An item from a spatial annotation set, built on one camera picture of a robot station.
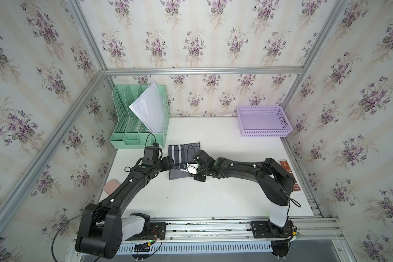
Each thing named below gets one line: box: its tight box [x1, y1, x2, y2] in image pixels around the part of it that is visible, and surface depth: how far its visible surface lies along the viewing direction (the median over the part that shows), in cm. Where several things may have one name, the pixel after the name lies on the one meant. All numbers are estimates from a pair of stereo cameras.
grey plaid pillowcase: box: [168, 141, 201, 181], surface depth 103 cm
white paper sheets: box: [128, 81, 166, 134], surface depth 99 cm
